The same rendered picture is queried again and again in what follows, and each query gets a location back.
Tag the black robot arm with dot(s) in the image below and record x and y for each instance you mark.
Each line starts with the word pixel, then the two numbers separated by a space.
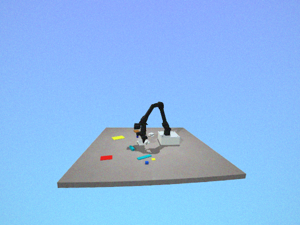
pixel 143 122

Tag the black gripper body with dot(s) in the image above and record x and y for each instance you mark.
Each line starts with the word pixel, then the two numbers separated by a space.
pixel 144 134

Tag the red flat rectangular plate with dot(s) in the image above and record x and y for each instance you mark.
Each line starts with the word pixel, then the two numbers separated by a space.
pixel 106 157

